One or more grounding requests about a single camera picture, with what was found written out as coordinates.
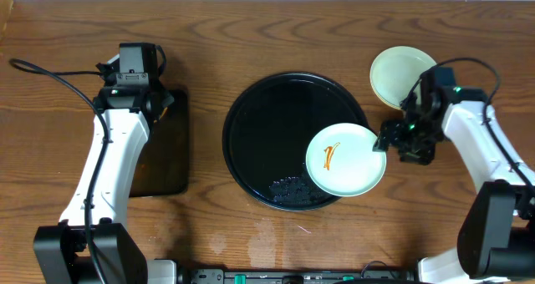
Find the round black tray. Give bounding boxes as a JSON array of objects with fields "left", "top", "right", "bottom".
[{"left": 222, "top": 72, "right": 369, "bottom": 211}]

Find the yellow plate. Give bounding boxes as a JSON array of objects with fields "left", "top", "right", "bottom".
[{"left": 369, "top": 79, "right": 401, "bottom": 110}]

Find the light green plate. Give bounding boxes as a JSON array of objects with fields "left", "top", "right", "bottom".
[
  {"left": 305, "top": 123, "right": 387, "bottom": 197},
  {"left": 369, "top": 46, "right": 436, "bottom": 107}
]

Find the rectangular black tray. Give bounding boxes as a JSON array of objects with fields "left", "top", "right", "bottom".
[{"left": 130, "top": 89, "right": 190, "bottom": 197}]

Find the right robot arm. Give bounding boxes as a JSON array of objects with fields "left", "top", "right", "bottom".
[{"left": 374, "top": 67, "right": 534, "bottom": 283}]

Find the orange green sponge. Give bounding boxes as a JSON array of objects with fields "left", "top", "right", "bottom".
[{"left": 158, "top": 108, "right": 168, "bottom": 121}]

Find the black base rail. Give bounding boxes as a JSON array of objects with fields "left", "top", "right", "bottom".
[{"left": 145, "top": 258, "right": 419, "bottom": 284}]

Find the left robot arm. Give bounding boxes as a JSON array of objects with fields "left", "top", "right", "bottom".
[{"left": 33, "top": 43, "right": 181, "bottom": 283}]

